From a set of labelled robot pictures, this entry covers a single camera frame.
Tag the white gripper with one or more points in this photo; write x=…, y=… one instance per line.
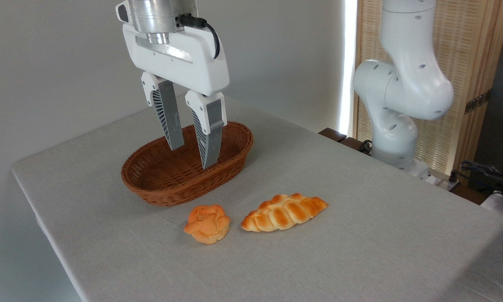
x=184, y=63

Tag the long braided bread loaf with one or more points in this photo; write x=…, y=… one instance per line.
x=282, y=213

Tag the grey tablecloth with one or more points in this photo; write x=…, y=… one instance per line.
x=360, y=251

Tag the round knotted bread roll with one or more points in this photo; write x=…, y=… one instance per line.
x=207, y=224

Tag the wooden slatted folding screen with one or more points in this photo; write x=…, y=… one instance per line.
x=465, y=42

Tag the brown wicker oval basket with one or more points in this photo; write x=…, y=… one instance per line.
x=167, y=180

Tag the dark wooden furniture edge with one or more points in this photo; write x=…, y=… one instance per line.
x=339, y=137

